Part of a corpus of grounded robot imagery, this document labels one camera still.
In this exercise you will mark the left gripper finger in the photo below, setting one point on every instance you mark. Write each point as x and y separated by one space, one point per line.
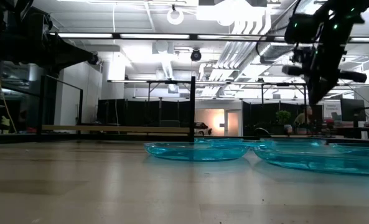
89 58

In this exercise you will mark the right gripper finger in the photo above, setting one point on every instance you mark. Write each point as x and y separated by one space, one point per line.
327 86
315 91

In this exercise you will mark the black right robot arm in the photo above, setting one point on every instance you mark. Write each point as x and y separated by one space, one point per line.
343 15

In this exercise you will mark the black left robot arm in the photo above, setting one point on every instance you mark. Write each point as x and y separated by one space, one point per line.
13 37

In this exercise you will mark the black-framed wooden board shelf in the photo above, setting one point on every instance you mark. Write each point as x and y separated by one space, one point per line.
115 128

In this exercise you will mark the person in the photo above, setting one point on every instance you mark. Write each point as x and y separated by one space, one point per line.
300 119

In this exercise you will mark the black computer monitor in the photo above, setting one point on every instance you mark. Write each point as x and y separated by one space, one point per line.
353 109

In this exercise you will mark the black overhead beam with lights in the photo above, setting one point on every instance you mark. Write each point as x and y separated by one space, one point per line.
116 35

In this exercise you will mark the small background green plant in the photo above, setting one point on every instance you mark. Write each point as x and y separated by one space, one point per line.
283 116

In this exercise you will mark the black room partition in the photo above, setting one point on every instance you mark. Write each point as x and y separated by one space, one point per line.
134 112
262 113

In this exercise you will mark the pale background door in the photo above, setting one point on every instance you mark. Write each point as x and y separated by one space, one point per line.
233 123

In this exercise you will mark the black background workstation frame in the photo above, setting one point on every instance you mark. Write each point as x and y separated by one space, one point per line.
171 81

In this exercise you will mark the black overhead camera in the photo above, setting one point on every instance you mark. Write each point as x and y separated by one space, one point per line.
196 55

